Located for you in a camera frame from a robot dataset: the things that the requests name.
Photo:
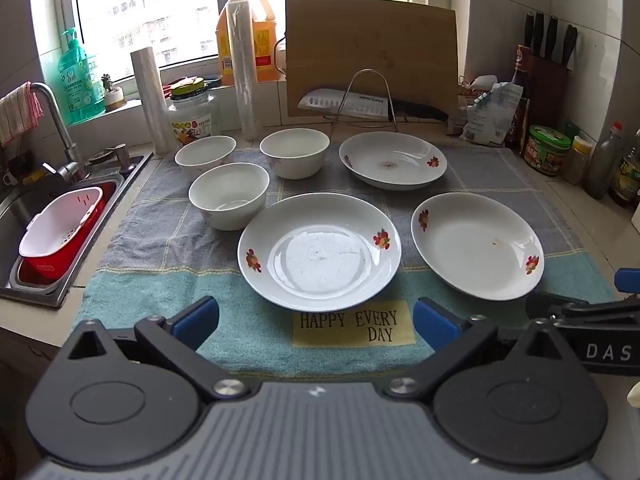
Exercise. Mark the window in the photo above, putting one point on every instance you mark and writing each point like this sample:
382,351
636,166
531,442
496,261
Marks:
150,10

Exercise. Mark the grey bottle with red cap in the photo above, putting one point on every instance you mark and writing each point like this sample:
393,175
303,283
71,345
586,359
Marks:
602,165

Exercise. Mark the person's right hand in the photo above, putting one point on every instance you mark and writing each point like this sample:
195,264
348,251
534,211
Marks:
635,395

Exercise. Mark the pink striped cloth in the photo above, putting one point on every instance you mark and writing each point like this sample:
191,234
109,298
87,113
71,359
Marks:
17,115

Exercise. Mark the short cling film roll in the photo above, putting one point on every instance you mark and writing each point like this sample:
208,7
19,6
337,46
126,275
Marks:
150,100

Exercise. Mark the white packet with red print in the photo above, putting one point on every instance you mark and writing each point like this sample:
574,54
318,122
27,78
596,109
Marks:
482,82

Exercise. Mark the tall cling film roll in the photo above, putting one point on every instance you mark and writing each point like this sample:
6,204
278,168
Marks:
245,70

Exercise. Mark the bamboo cutting board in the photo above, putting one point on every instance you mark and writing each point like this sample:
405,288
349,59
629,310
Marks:
370,40

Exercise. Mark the glass jar with green lid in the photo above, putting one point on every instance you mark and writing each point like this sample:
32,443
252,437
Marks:
192,120

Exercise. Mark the small spice jar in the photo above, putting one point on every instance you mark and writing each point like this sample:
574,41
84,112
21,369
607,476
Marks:
577,160

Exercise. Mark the white printed bag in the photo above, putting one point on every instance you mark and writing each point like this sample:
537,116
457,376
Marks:
487,122

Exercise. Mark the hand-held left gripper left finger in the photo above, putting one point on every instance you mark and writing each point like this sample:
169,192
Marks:
197,320

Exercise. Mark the white colander basket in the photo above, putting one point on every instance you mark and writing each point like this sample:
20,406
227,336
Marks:
55,225

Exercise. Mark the dark soy sauce bottle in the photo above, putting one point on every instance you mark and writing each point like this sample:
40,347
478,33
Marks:
520,67

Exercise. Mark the metal faucet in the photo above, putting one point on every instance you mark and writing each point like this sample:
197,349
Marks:
57,120

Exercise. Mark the white bowl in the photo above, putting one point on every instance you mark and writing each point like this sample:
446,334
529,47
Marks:
205,152
295,147
227,190

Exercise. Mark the grey and teal checked towel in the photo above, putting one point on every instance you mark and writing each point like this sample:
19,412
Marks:
150,260

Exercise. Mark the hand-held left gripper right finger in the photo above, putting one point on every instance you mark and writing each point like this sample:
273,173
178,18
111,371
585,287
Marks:
435,325

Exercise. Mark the steel sink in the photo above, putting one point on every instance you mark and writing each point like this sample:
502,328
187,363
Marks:
10,205

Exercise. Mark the green dish soap bottle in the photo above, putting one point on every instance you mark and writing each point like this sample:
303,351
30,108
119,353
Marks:
80,80

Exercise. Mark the metal sink knob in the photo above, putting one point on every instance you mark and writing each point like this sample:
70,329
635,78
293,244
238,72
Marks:
121,155

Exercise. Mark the blue bag clip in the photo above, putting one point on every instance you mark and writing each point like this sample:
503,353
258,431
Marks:
484,101

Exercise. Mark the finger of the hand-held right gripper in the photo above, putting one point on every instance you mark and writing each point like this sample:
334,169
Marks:
555,306
629,280

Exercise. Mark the white floral plate brown stain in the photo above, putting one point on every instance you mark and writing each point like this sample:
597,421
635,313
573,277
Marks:
395,157

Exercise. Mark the orange cooking oil bottle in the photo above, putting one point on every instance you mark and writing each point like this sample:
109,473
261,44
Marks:
265,40

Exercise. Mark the dark bottle with yellow label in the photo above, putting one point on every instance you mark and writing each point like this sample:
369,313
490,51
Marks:
627,175

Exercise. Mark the small potted plant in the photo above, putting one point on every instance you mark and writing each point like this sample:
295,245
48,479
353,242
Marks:
114,97

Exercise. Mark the small green capped jar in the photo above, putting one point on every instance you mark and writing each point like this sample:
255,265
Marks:
572,128

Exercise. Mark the green lidded sauce jar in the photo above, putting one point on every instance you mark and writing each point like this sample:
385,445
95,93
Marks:
547,152

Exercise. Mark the brown knife block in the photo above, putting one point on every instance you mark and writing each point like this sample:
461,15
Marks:
547,85

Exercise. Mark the red plastic basin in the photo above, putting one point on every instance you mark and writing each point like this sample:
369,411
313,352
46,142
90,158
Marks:
75,252

